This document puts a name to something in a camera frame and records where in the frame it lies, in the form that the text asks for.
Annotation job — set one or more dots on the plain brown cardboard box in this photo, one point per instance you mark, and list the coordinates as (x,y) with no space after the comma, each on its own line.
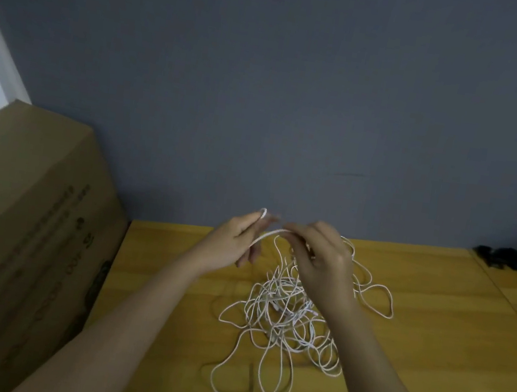
(9,243)

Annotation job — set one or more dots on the person's left hand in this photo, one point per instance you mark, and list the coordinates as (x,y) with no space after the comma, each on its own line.
(224,244)

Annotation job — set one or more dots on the person's right forearm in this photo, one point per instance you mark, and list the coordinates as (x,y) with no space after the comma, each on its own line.
(385,387)

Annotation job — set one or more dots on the person's right hand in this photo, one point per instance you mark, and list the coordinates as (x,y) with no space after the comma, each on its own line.
(330,267)

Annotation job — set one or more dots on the person's left forearm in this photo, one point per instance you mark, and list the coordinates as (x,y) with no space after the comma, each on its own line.
(110,346)

